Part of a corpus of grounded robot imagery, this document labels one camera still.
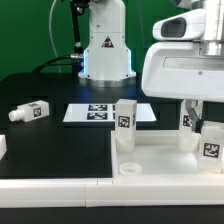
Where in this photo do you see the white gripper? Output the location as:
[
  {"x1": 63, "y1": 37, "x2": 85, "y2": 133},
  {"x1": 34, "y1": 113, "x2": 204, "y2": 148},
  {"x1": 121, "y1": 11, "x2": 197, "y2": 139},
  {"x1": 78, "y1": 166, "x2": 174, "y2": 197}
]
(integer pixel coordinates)
[{"x1": 141, "y1": 42, "x2": 224, "y2": 133}]

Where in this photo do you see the white square table top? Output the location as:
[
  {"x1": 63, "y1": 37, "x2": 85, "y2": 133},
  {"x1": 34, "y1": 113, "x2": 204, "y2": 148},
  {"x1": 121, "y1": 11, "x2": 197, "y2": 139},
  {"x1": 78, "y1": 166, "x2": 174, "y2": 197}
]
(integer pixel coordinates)
[{"x1": 111, "y1": 130, "x2": 224, "y2": 183}]

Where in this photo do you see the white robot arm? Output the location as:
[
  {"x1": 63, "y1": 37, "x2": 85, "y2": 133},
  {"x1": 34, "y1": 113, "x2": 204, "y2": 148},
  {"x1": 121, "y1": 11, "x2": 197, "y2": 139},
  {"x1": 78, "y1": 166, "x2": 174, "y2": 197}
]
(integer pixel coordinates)
[{"x1": 75, "y1": 0, "x2": 224, "y2": 121}]

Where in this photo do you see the white front obstacle bar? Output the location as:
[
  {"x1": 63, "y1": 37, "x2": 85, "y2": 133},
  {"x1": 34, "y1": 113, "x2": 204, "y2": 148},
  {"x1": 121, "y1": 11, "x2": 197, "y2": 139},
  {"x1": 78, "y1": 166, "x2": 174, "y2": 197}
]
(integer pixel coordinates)
[{"x1": 0, "y1": 175, "x2": 224, "y2": 208}]

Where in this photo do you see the white obstacle bar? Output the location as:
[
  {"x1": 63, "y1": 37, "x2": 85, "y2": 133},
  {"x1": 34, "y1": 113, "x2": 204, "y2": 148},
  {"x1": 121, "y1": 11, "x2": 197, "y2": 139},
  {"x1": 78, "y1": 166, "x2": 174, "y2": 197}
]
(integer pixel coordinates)
[
  {"x1": 0, "y1": 135, "x2": 7, "y2": 160},
  {"x1": 0, "y1": 175, "x2": 224, "y2": 208}
]

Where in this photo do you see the white marker sheet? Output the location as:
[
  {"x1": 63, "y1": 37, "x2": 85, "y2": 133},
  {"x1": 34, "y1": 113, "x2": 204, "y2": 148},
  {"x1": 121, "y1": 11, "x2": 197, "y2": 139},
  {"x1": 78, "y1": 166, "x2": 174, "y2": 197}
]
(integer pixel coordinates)
[{"x1": 63, "y1": 103, "x2": 156, "y2": 122}]

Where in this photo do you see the white left obstacle bar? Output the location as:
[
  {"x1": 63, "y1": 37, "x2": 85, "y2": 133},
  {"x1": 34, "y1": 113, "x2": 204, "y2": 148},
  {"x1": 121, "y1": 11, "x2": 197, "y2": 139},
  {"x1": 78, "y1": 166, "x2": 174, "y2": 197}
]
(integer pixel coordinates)
[{"x1": 0, "y1": 135, "x2": 7, "y2": 160}]

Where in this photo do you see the black cable bundle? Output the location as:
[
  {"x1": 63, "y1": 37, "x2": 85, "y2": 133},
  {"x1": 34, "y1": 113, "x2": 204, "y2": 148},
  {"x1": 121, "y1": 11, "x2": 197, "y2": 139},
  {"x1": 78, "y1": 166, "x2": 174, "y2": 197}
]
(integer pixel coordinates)
[{"x1": 31, "y1": 0, "x2": 84, "y2": 75}]

